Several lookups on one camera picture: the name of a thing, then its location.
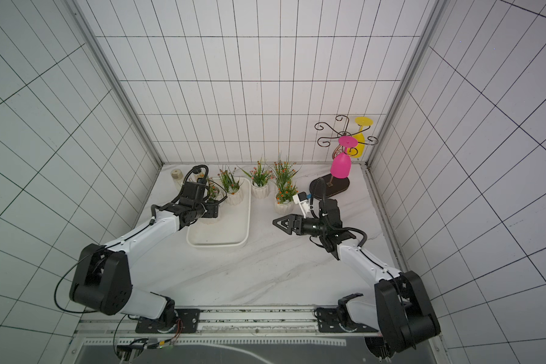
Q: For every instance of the magenta wine glass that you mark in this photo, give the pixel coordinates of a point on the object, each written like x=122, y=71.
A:
x=342, y=161

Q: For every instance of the black wire glass rack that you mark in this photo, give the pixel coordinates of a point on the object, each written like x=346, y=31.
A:
x=334, y=186

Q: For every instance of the white storage tray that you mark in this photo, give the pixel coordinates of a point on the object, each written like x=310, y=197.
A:
x=231, y=228

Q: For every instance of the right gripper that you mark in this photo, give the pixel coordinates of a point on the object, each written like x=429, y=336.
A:
x=296, y=225

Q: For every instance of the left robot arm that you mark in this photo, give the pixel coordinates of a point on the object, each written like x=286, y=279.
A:
x=102, y=280

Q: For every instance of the yellow wine glass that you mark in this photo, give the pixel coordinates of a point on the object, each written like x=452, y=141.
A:
x=364, y=124

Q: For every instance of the beige cap white bottle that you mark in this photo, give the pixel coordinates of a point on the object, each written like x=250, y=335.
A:
x=177, y=178

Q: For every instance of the black cap spice bottle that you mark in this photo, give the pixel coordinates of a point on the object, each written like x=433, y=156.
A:
x=199, y=173

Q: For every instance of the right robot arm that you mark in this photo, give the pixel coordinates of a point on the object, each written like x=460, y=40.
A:
x=391, y=286

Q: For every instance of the aluminium mounting rail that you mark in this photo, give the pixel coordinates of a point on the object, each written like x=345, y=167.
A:
x=259, y=321

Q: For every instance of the potted gypsophila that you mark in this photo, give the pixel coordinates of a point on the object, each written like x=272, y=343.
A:
x=284, y=173
x=231, y=185
x=213, y=191
x=260, y=176

